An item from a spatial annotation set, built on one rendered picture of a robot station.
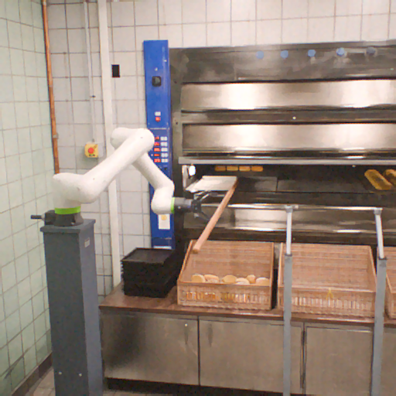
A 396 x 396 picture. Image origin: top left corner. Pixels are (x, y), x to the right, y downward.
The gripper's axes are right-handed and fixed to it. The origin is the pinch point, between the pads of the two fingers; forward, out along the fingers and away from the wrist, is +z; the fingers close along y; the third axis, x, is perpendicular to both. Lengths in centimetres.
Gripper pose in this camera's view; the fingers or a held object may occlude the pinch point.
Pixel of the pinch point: (221, 206)
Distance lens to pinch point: 285.2
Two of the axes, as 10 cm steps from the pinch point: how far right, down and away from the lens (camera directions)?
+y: 0.2, 9.8, 2.0
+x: -1.8, 2.0, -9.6
